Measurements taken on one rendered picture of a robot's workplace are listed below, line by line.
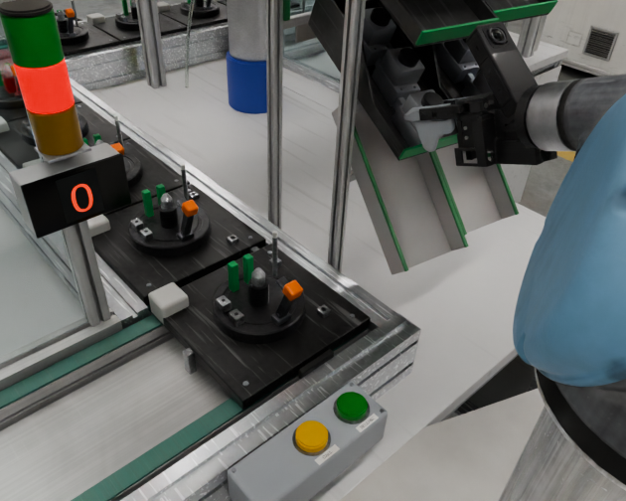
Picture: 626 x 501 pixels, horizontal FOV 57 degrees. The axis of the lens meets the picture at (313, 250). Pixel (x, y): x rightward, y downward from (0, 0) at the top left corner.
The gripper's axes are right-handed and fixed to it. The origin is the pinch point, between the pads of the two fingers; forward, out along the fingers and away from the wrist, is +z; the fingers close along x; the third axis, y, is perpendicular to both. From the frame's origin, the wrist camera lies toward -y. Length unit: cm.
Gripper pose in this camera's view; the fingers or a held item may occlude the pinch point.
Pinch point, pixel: (425, 107)
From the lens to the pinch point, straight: 85.4
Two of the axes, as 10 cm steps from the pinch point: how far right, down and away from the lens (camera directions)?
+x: 8.5, -3.0, 4.4
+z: -4.9, -1.5, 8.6
